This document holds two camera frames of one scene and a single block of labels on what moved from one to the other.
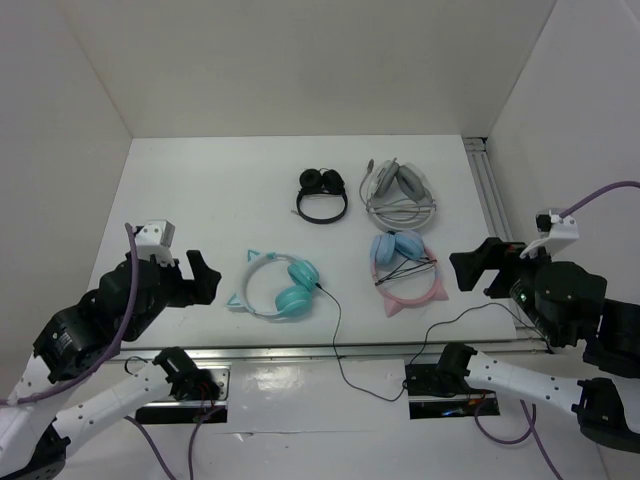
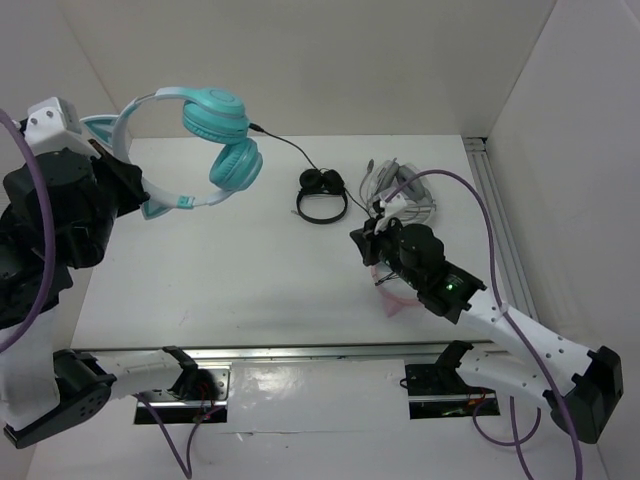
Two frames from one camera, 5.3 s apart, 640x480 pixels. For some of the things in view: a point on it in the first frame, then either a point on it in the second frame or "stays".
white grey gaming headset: x=397 y=197 stays
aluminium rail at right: x=480 y=155 stays
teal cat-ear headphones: x=295 y=299 -> x=220 y=119
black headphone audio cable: x=427 y=335 -> x=257 y=127
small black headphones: x=313 y=182 stays
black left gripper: x=201 y=288 -> x=130 y=175
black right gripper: x=492 y=252 -> x=366 y=238
